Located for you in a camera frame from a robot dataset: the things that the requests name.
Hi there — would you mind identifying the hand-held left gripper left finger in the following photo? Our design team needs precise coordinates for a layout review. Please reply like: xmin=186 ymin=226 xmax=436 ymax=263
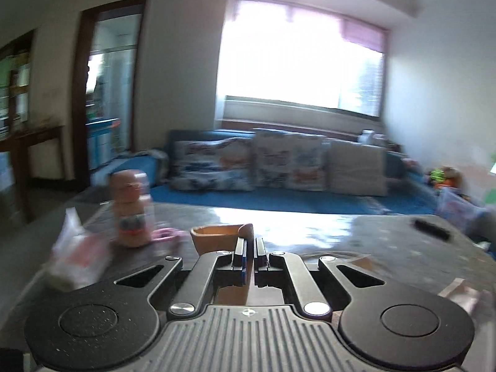
xmin=115 ymin=236 xmax=249 ymax=316

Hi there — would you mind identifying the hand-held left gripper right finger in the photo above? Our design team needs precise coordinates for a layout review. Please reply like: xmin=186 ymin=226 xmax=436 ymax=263
xmin=254 ymin=236 xmax=384 ymax=316

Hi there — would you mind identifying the dark blue sofa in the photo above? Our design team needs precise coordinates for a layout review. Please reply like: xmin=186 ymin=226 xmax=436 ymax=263
xmin=93 ymin=128 xmax=496 ymax=218

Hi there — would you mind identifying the butterfly print cushion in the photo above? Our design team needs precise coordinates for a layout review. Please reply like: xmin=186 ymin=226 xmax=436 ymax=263
xmin=252 ymin=128 xmax=330 ymax=192
xmin=168 ymin=137 xmax=256 ymax=192

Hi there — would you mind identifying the grey quilted star table cover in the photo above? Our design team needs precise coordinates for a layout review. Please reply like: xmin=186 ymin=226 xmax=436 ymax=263
xmin=15 ymin=194 xmax=496 ymax=357

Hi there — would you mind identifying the pink cartoon face bottle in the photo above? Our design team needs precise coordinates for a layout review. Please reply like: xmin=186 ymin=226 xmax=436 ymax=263
xmin=106 ymin=170 xmax=153 ymax=249

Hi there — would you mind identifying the plain beige cushion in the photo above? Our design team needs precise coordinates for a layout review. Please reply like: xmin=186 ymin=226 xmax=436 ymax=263
xmin=327 ymin=139 xmax=388 ymax=197

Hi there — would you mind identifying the pink and white tissue pack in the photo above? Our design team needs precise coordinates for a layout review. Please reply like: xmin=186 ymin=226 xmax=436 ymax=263
xmin=42 ymin=207 xmax=113 ymax=291

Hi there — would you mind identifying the black remote control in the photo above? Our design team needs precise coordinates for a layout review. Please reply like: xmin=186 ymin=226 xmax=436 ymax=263
xmin=413 ymin=219 xmax=452 ymax=241

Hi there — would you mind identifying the blue storage box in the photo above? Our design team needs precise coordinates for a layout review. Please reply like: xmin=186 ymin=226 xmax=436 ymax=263
xmin=86 ymin=118 xmax=122 ymax=169

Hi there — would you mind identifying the green and orange toy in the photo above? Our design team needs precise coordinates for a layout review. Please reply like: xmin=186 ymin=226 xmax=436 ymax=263
xmin=426 ymin=166 xmax=462 ymax=191

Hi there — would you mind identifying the clear plastic bag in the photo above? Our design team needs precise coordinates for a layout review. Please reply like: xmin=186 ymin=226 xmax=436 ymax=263
xmin=436 ymin=188 xmax=487 ymax=237

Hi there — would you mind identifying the large window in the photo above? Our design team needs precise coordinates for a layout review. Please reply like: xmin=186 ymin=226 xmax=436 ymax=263
xmin=217 ymin=0 xmax=388 ymax=119

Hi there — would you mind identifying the dark wooden display cabinet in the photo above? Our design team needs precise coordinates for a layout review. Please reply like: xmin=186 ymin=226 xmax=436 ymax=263
xmin=0 ymin=29 xmax=64 ymax=218

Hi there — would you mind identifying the pink bottle strap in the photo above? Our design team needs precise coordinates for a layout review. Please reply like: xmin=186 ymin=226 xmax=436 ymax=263
xmin=151 ymin=228 xmax=187 ymax=243

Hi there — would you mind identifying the dark wooden door frame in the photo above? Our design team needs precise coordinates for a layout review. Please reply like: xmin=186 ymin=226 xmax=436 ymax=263
xmin=73 ymin=0 xmax=150 ymax=187

